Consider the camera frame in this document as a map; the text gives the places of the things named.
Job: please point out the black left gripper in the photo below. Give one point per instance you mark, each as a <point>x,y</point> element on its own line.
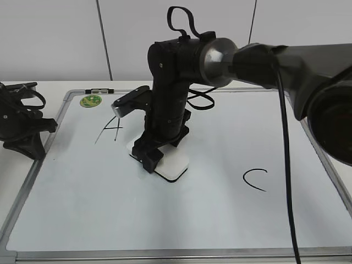
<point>16,117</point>

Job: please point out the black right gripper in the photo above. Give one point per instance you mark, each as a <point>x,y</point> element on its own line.
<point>174,65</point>

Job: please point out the white board eraser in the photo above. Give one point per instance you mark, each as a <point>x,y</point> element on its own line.
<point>170,168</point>

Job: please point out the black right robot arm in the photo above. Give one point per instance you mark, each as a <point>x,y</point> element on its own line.
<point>316,78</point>

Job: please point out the round green magnet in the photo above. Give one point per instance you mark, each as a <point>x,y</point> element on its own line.
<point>90,101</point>

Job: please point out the black board hanger clip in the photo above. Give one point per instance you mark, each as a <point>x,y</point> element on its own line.
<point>99,91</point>

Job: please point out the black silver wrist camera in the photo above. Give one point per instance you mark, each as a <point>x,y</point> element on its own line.
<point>138,99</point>

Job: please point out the white board with grey frame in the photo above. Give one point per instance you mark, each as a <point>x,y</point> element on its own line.
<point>88,199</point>

